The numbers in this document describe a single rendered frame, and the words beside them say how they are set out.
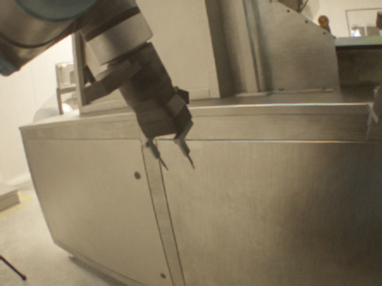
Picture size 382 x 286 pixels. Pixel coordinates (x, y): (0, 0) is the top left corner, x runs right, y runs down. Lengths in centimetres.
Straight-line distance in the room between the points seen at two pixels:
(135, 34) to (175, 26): 51
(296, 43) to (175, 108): 48
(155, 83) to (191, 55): 46
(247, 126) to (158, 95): 24
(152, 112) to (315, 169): 33
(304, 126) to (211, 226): 34
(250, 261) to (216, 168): 27
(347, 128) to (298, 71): 31
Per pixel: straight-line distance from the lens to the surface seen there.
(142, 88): 38
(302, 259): 68
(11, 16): 23
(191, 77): 84
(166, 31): 89
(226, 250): 73
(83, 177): 102
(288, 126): 55
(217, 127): 60
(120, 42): 36
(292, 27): 80
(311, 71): 78
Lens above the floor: 87
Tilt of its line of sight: 13 degrees down
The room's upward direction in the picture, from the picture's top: 8 degrees counter-clockwise
